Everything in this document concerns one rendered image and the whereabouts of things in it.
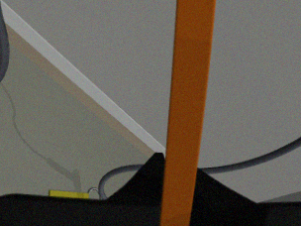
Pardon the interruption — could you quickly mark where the orange-brown handle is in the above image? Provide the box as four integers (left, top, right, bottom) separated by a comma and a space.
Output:
159, 0, 216, 226

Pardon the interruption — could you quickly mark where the yellow flat bar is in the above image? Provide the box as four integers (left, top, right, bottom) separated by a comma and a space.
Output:
49, 187, 98, 198

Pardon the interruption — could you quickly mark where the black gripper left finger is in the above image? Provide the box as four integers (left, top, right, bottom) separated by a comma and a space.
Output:
0, 153, 165, 226

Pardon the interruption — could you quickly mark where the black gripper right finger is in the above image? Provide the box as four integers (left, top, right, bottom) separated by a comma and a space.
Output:
188, 168, 301, 226

